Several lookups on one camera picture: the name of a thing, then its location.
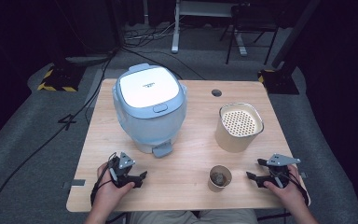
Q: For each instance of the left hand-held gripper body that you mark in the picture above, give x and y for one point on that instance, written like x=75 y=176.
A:
x=122 y=161

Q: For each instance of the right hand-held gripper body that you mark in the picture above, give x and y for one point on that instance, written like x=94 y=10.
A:
x=279 y=160

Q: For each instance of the small dark wet lump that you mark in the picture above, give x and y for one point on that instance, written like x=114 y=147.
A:
x=219 y=179

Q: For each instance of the beige container with perforated strainer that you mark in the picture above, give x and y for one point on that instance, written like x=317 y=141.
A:
x=239 y=130

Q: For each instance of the brown paper cup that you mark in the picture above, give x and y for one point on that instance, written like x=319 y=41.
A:
x=213 y=185

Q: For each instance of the light blue pedal trash can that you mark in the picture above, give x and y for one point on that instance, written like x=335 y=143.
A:
x=150 y=105

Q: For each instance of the person's left hand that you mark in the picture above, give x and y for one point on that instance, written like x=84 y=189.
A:
x=105 y=193

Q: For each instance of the person's right hand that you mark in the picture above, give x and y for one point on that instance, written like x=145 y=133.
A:
x=289 y=196

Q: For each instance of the person's beige pants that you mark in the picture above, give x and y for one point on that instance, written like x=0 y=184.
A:
x=167 y=217

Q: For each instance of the grey table edge tab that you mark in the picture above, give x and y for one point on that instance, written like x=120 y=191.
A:
x=74 y=183

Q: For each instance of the black yellow striped stand base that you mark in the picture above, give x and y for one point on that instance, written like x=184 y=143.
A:
x=279 y=82
x=60 y=79

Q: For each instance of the dark slanted stand pole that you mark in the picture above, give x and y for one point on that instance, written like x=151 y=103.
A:
x=295 y=34

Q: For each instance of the black chair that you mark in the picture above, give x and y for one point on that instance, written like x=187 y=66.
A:
x=251 y=21

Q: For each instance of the white desk frame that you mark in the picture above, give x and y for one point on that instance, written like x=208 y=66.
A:
x=175 y=37

